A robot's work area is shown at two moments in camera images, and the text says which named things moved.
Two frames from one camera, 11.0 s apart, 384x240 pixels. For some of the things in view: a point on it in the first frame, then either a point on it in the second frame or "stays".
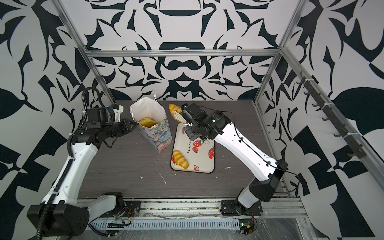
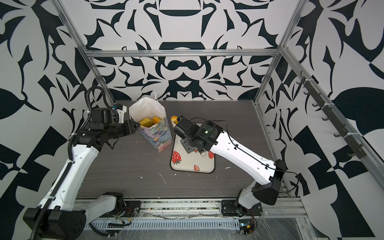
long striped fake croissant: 172,108 -> 156,119
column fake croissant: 147,122 stays
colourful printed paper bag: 159,136 stays
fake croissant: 180,160 -> 174,119
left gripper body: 118,128 stays
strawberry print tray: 200,155 stays
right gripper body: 193,132 -> 188,145
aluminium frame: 355,137 stays
